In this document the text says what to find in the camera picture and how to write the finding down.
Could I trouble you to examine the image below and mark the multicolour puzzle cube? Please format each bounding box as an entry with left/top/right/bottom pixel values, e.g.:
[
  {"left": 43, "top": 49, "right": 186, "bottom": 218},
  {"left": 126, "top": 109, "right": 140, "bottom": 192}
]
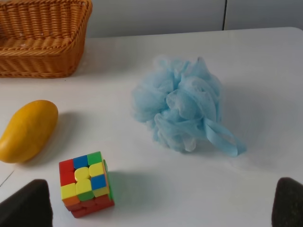
[{"left": 59, "top": 151, "right": 115, "bottom": 218}]

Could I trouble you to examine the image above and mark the yellow mango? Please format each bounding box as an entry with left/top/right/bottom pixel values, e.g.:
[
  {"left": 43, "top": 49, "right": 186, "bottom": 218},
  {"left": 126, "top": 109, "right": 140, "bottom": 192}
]
[{"left": 0, "top": 100, "right": 59, "bottom": 164}]

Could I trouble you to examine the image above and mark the orange wicker basket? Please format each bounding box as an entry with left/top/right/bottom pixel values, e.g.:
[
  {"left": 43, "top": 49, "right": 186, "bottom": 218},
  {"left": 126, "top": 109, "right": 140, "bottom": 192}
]
[{"left": 0, "top": 0, "right": 93, "bottom": 79}]

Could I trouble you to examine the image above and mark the right gripper black foam left finger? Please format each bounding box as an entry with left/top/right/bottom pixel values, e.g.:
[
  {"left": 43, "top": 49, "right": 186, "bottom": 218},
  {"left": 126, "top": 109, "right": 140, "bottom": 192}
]
[{"left": 0, "top": 179, "right": 53, "bottom": 227}]

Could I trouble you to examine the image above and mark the light blue bath loofah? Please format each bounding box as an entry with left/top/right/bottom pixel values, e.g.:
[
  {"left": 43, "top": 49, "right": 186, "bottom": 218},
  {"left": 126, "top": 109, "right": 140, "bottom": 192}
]
[{"left": 132, "top": 57, "right": 246, "bottom": 157}]

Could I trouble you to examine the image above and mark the right gripper black foam right finger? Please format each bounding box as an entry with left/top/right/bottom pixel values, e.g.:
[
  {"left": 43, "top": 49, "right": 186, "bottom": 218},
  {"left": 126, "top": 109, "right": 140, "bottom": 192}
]
[{"left": 271, "top": 177, "right": 303, "bottom": 227}]

